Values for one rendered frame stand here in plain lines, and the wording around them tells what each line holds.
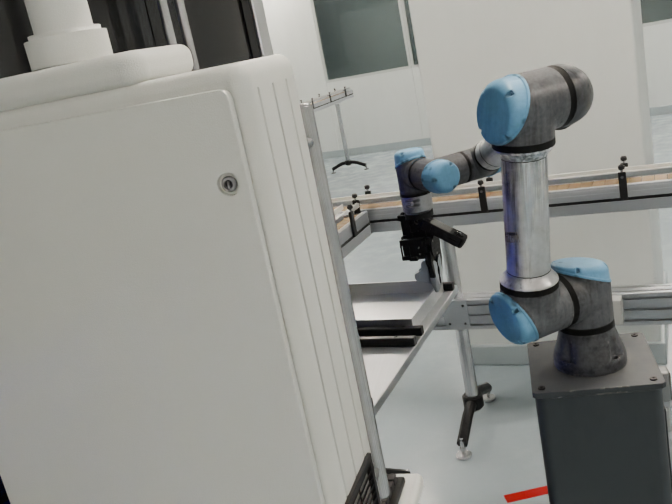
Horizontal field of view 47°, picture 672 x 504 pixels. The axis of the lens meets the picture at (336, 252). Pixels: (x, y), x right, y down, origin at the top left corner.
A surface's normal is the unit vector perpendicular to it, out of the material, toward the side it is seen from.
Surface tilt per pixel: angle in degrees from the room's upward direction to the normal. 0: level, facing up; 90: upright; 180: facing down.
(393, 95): 90
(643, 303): 90
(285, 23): 90
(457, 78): 90
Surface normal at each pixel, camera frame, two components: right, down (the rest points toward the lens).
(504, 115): -0.90, 0.16
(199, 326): -0.28, 0.31
